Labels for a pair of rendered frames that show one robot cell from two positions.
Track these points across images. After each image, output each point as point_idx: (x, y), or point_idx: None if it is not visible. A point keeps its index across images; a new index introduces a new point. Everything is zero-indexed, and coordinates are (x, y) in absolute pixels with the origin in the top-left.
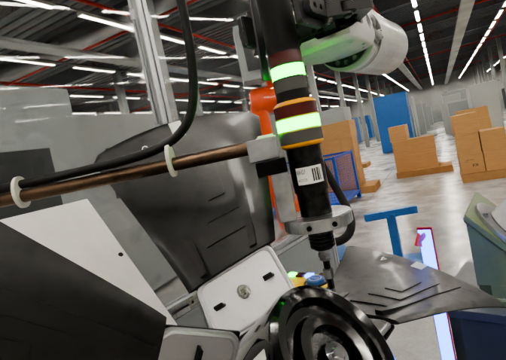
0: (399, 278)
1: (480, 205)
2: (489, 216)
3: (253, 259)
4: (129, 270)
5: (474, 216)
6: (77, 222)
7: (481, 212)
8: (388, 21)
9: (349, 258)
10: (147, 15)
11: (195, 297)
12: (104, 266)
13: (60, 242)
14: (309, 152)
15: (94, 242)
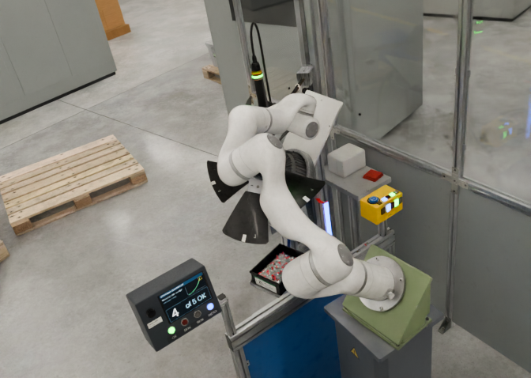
0: (293, 188)
1: (393, 262)
2: (380, 263)
3: None
4: (325, 132)
5: (377, 252)
6: (332, 108)
7: (381, 258)
8: (291, 122)
9: (315, 181)
10: None
11: (446, 175)
12: (323, 126)
13: (324, 111)
14: None
15: (329, 117)
